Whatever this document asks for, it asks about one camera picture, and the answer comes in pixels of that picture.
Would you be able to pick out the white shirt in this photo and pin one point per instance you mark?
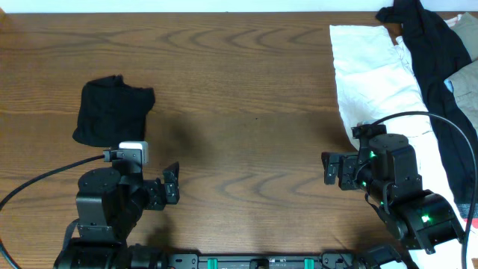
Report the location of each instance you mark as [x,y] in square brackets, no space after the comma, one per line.
[374,79]

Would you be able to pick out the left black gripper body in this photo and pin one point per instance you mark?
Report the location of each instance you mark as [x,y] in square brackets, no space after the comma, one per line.
[157,199]

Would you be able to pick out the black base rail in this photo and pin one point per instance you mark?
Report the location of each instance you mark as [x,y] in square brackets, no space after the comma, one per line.
[376,257]

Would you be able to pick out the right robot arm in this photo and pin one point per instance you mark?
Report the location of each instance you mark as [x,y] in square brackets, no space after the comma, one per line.
[385,168]

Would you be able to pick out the dark navy garment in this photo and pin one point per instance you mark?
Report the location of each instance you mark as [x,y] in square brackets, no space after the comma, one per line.
[437,52]

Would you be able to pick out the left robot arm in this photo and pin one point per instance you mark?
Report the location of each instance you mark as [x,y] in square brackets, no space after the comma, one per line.
[110,202]

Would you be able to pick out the grey garment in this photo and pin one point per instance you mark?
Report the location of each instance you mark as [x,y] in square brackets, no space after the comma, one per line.
[463,83]

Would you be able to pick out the black Sytrogen t-shirt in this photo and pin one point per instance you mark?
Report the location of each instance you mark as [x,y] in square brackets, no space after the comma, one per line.
[112,112]

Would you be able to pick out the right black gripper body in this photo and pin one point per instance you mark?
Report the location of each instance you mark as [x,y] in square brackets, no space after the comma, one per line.
[349,166]

